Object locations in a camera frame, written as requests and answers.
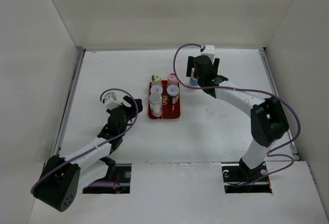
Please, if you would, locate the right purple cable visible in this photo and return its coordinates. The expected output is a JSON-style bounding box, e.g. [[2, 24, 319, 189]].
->
[[173, 44, 301, 186]]

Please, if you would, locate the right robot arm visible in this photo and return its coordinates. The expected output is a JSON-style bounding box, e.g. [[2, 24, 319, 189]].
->
[[186, 55, 289, 181]]

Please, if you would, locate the red label jar front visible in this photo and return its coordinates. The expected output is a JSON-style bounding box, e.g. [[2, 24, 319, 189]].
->
[[167, 85, 180, 104]]

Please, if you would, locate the red label jar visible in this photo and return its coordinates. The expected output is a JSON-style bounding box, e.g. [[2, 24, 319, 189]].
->
[[150, 85, 163, 95], [167, 85, 180, 104]]

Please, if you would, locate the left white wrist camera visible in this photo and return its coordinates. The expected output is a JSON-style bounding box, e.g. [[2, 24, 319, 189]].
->
[[101, 91, 122, 110]]

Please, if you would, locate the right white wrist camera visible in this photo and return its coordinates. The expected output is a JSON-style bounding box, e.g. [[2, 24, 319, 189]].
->
[[200, 45, 215, 62]]

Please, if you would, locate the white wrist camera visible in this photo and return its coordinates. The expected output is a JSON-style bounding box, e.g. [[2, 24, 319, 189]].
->
[[101, 91, 122, 110], [200, 45, 215, 62]]

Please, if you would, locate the tall silver cap spice bottle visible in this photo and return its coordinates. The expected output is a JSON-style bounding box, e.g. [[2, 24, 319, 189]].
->
[[149, 92, 162, 117]]

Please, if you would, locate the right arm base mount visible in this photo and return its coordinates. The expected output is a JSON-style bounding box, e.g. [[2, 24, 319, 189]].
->
[[222, 162, 272, 194]]

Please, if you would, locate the yellow cap condiment bottle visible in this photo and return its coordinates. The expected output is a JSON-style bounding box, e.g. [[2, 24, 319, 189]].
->
[[151, 74, 162, 86]]

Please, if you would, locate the red lacquer tray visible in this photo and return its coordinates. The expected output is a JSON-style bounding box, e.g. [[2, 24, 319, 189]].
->
[[148, 80, 181, 120]]

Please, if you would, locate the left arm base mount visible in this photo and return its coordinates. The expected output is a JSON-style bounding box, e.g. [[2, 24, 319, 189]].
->
[[82, 157, 132, 194]]

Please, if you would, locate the pink cap condiment bottle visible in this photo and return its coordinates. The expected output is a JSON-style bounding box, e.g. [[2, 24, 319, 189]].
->
[[167, 73, 178, 86]]

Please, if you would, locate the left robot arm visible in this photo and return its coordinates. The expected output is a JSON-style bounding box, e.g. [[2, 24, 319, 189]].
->
[[31, 96, 143, 212]]

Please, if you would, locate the blue label silver cap bottle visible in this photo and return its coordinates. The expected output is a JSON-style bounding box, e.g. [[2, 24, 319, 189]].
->
[[189, 71, 198, 86]]

